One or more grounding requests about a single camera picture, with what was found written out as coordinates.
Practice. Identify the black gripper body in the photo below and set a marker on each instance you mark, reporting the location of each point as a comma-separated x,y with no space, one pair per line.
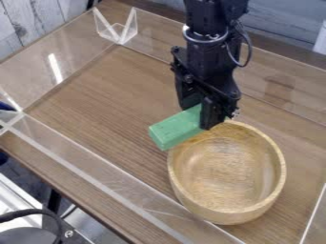
210,58

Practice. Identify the clear acrylic corner bracket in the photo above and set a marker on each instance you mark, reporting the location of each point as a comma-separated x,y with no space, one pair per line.
118,33

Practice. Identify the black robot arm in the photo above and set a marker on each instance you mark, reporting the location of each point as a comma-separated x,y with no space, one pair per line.
214,17

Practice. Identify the brown wooden bowl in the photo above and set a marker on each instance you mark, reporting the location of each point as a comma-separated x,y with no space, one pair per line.
228,173

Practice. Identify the clear acrylic front barrier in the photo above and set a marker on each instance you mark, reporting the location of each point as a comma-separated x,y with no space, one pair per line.
99,170

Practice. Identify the green rectangular block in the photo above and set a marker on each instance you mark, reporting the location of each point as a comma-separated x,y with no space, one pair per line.
177,128

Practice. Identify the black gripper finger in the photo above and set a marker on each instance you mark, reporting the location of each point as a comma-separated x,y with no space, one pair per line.
212,115
187,93

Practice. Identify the black table leg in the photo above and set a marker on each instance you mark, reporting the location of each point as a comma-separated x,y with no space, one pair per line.
54,201

